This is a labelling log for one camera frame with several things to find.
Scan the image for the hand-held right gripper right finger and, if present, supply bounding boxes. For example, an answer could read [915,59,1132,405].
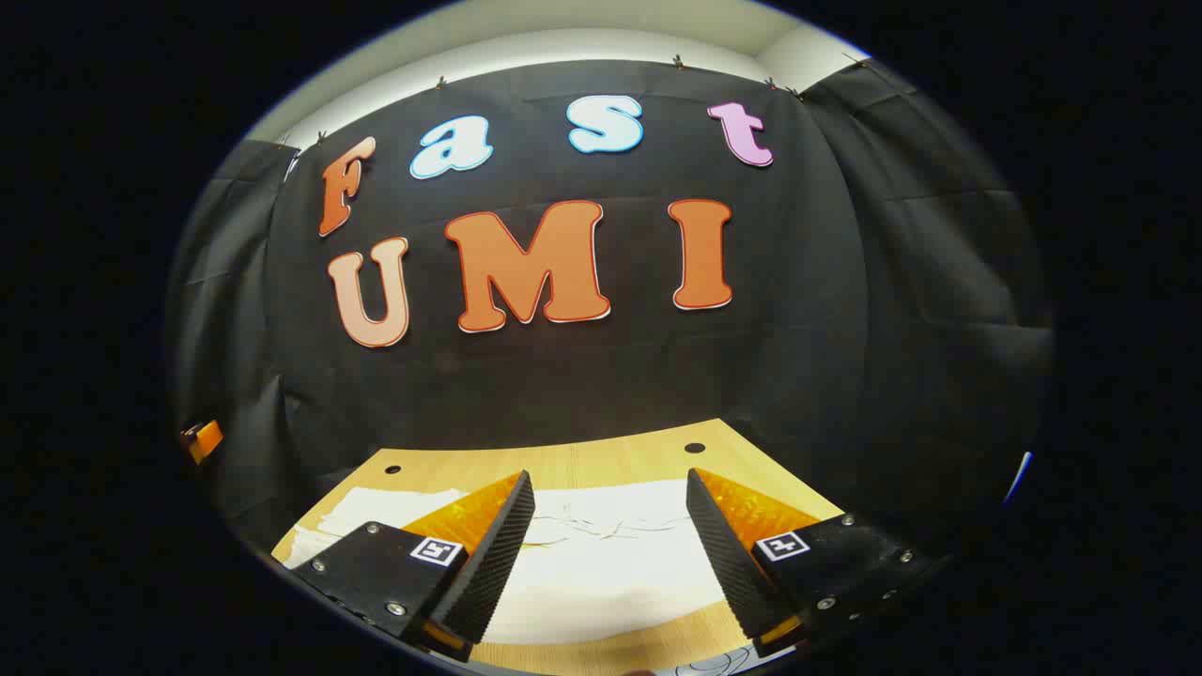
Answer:
[686,468,945,660]

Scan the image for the white jeans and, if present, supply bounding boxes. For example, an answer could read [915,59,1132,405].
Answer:
[282,479,745,649]

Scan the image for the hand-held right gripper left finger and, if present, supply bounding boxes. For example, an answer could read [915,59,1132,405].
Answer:
[286,469,537,663]

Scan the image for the black backdrop cloth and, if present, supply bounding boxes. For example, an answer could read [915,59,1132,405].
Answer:
[167,58,1057,564]

